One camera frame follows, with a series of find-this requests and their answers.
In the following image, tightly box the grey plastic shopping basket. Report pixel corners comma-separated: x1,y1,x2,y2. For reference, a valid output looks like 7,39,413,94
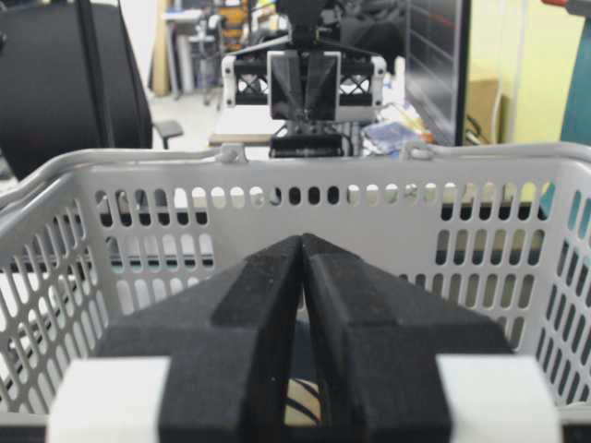
1,142,590,414

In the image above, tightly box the white black opposite gripper body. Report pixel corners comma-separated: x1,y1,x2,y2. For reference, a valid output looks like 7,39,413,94
222,49,386,121

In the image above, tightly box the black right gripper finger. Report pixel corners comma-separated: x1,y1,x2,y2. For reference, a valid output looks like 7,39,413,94
299,233,565,443
44,234,304,443

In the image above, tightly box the striped slipper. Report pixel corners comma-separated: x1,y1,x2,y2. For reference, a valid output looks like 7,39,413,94
283,378,321,426

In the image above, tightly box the blue patterned cloth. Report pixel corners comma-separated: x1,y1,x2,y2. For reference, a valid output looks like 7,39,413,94
361,122,421,154

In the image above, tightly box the right gripper black opposite finger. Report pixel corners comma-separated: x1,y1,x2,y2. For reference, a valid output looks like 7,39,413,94
270,54,304,118
305,52,336,118

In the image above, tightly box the black office chair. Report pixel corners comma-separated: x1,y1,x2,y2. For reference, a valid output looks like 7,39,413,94
1,2,183,181

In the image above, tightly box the black monitor screen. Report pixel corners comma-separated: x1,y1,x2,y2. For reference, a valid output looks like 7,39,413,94
404,0,472,147

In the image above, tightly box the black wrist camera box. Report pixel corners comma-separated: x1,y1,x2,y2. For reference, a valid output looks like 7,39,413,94
270,134,344,159

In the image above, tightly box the cardboard box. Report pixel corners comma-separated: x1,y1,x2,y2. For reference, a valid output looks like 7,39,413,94
465,78,499,142

